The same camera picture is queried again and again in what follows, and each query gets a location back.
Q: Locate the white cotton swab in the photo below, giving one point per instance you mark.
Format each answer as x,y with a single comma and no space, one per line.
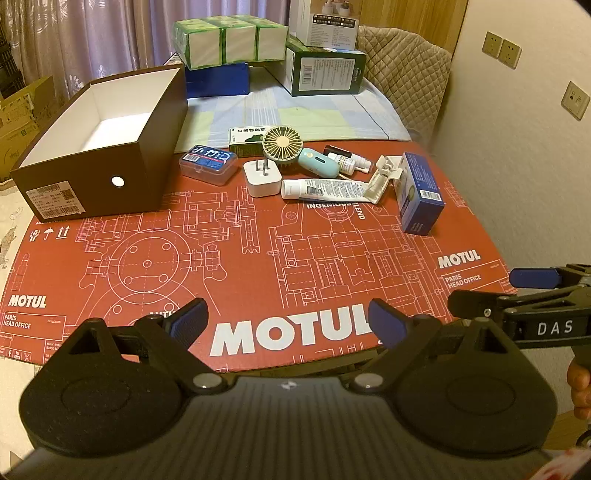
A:
345,176

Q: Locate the beige quilted chair cover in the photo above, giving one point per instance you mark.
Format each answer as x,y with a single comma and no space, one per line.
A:
411,69

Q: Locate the white squeeze tube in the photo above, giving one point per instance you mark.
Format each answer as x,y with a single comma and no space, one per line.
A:
323,188

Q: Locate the brown cardboard shoe box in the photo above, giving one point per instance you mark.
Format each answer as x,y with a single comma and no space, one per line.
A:
92,184

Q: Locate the checked blue green cloth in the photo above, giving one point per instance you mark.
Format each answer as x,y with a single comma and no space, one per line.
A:
300,115

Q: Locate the large blue box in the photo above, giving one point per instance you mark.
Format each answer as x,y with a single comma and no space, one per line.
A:
217,81

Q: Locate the red printed cardboard sheet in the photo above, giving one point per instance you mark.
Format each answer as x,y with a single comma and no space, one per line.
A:
277,263

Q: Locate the clear plastic box blue label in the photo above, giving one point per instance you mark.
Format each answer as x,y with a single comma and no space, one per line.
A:
207,162

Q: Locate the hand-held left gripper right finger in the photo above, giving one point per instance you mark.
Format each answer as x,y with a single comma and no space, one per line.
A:
387,323

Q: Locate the white hair claw clip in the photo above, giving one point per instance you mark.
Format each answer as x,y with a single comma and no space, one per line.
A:
387,170

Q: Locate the green tissue pack bundle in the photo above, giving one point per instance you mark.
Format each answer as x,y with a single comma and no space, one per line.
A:
231,41

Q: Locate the person's right hand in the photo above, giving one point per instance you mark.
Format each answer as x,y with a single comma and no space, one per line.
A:
581,387

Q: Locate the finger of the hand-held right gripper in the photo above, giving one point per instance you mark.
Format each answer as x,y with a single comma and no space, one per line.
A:
475,304
533,278

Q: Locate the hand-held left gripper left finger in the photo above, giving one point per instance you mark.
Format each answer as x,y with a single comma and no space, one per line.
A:
189,319

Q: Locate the pale purple curtain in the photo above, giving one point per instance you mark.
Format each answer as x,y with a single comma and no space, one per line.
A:
115,32

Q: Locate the plain cardboard boxes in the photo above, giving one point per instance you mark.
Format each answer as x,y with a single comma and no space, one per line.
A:
21,124

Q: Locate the white patterned bedsheet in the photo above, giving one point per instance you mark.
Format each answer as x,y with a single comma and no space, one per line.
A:
11,221

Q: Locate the white printed box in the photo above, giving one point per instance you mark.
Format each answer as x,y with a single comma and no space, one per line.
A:
323,23

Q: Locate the dark spray bottle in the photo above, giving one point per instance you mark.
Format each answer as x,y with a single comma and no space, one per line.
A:
331,150

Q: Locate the white power adapter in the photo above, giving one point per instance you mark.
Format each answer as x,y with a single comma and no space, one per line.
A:
262,182

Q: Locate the dark green box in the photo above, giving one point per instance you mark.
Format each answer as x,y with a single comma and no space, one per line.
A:
323,71

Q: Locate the white pill bottle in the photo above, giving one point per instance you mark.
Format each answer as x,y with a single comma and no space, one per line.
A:
344,165

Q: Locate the small blue carton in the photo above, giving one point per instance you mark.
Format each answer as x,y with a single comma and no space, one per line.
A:
418,203

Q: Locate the small green carton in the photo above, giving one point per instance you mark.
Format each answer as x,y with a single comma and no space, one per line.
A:
241,138

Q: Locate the pale green handheld fan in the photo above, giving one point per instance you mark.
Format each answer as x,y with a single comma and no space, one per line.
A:
281,143

